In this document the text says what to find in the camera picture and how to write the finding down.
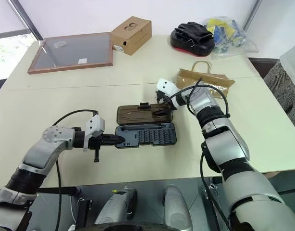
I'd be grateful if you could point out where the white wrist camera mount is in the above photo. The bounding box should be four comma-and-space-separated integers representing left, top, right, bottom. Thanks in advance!
83, 115, 106, 152
155, 77, 180, 98

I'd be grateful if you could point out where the silver robot leg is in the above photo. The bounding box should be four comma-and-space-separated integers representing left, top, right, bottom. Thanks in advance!
162, 184, 193, 231
93, 187, 138, 227

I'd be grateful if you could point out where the brown cardboard box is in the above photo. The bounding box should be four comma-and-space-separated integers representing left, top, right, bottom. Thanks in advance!
109, 16, 153, 56

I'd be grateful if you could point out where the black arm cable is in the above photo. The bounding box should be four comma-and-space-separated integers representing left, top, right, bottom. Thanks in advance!
168, 77, 231, 119
51, 109, 99, 127

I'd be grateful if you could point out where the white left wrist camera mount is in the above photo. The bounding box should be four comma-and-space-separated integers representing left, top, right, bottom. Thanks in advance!
83, 115, 106, 152

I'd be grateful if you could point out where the wooden framed glass panel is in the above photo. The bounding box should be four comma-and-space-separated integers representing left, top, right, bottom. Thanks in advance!
27, 32, 114, 75

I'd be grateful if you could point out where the black glove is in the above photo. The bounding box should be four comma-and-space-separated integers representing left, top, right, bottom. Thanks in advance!
174, 21, 213, 42

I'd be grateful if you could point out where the brown paper bag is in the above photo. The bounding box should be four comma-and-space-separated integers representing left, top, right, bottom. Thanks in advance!
174, 61, 236, 100

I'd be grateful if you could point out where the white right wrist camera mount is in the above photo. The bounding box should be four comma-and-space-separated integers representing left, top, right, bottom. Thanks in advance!
155, 77, 180, 98

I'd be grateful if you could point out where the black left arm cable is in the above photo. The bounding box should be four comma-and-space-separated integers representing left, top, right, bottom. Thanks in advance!
51, 109, 99, 127

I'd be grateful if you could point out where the grey patterned fabric chair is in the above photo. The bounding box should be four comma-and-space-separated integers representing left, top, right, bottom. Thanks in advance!
262, 45, 295, 137

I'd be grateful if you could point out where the dark screwdriver bit case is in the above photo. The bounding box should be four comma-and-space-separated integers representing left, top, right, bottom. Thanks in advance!
114, 102, 177, 149

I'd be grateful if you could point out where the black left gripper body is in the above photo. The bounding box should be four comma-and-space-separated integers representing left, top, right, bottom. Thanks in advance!
88, 133, 107, 163

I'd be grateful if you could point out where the black bracket under table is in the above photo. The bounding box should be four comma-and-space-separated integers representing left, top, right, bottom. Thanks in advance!
76, 198, 93, 228

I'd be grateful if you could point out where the clear plastic bag with packets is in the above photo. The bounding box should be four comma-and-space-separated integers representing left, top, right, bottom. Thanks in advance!
201, 15, 259, 61

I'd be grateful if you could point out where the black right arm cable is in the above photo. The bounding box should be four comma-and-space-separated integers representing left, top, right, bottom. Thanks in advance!
168, 77, 231, 119

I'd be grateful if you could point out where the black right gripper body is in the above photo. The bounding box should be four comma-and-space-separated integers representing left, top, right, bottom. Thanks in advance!
155, 90, 172, 105

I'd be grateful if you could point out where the black and red boxing pad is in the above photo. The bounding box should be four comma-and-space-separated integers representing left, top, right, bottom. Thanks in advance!
170, 28, 216, 58

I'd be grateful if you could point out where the black lower body cable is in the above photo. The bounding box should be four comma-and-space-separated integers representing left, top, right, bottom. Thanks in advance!
199, 153, 231, 231

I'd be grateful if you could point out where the dark rounded robot waist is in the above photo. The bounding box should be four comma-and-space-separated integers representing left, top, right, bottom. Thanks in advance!
81, 223, 186, 231

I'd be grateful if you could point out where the grey precision screwdriver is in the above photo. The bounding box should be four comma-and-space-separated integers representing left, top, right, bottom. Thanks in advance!
120, 124, 166, 131

